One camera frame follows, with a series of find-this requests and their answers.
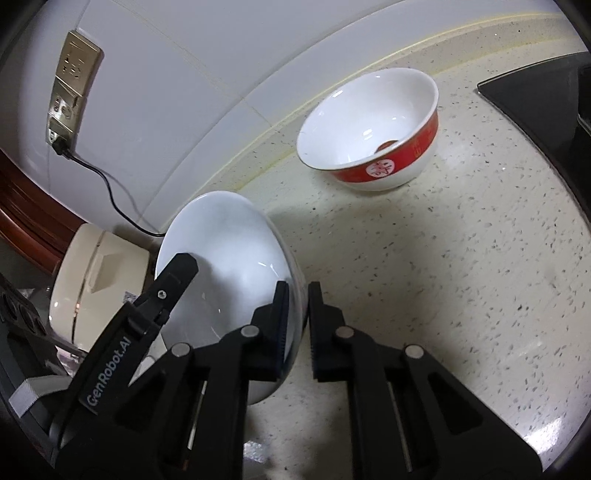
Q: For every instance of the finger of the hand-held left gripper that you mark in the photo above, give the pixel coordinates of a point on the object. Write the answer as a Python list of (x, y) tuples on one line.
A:
[(138, 332)]

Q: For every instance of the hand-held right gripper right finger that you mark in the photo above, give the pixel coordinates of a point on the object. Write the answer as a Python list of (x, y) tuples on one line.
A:
[(316, 323)]

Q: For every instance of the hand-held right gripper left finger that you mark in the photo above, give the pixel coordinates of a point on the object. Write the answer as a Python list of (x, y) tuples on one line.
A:
[(281, 323)]

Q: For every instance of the cream rice cooker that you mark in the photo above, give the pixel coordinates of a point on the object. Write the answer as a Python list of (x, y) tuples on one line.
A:
[(78, 277)]

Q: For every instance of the brown wooden cabinet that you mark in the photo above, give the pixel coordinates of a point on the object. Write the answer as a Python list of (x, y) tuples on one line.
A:
[(27, 207)]

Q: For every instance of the red and white bowl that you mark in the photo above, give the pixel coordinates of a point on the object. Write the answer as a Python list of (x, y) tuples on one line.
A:
[(360, 124)]

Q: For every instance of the black glass stove top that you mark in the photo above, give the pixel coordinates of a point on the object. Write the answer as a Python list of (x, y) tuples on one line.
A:
[(545, 92)]

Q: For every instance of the gold wall socket panel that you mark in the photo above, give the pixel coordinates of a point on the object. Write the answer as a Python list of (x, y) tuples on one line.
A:
[(78, 62), (66, 105), (55, 133)]

